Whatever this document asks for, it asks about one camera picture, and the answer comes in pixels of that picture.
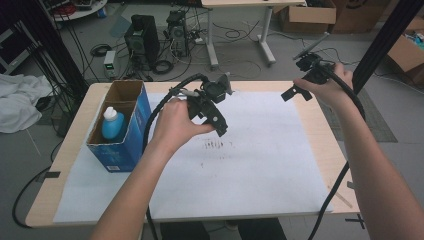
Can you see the person's right hand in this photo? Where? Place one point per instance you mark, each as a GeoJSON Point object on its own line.
{"type": "Point", "coordinates": [333, 91]}

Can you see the white power strip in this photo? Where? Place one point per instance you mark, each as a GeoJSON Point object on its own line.
{"type": "Point", "coordinates": [199, 40]}

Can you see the white power supply unit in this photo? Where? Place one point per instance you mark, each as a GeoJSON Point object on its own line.
{"type": "Point", "coordinates": [109, 61]}

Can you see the large brown cardboard box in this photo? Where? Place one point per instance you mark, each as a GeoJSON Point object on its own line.
{"type": "Point", "coordinates": [360, 16]}

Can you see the white paper sheet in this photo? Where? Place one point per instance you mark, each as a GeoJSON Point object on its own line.
{"type": "Point", "coordinates": [260, 166]}

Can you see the small open cardboard box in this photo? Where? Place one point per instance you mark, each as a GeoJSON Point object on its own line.
{"type": "Point", "coordinates": [311, 15]}

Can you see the white-legged desk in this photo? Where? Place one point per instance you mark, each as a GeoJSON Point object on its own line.
{"type": "Point", "coordinates": [266, 33]}

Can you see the black metal stand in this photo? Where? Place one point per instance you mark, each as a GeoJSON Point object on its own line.
{"type": "Point", "coordinates": [386, 36]}
{"type": "Point", "coordinates": [56, 50]}

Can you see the white cloth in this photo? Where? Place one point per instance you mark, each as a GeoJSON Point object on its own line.
{"type": "Point", "coordinates": [20, 103]}

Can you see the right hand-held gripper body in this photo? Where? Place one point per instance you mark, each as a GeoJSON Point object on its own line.
{"type": "Point", "coordinates": [315, 71]}

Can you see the grey tape piece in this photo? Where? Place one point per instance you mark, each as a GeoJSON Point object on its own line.
{"type": "Point", "coordinates": [350, 185]}

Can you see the person's left hand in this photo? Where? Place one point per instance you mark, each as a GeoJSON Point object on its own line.
{"type": "Point", "coordinates": [173, 126]}

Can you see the cardboard box with blue contents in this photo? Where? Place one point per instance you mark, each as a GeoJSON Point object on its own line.
{"type": "Point", "coordinates": [405, 53]}

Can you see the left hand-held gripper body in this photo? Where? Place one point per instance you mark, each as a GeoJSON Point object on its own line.
{"type": "Point", "coordinates": [215, 91]}

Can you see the blue bottle with white cap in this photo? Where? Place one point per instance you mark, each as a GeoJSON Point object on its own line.
{"type": "Point", "coordinates": [113, 128]}

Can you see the small black computer tower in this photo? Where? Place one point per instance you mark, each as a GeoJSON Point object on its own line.
{"type": "Point", "coordinates": [178, 31]}

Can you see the round white table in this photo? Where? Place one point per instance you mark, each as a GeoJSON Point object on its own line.
{"type": "Point", "coordinates": [83, 13]}

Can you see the grey floor mat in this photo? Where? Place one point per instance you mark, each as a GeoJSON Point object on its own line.
{"type": "Point", "coordinates": [376, 123]}

